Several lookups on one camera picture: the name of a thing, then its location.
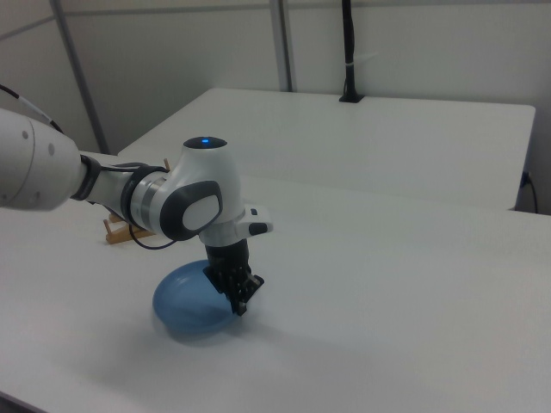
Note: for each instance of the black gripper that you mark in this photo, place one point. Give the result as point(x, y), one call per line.
point(228, 258)

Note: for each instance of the blue round plate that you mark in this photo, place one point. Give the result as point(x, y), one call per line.
point(185, 301)

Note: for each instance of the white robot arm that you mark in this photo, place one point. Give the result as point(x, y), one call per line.
point(202, 180)

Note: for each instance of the wooden plate rack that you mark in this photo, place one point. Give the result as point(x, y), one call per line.
point(116, 236)

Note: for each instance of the white zip tie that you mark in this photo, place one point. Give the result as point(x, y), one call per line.
point(351, 64)

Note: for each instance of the black pole stand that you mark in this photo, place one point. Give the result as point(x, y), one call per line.
point(349, 43)

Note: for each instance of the grey partition post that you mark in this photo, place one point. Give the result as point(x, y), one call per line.
point(284, 47)
point(82, 86)

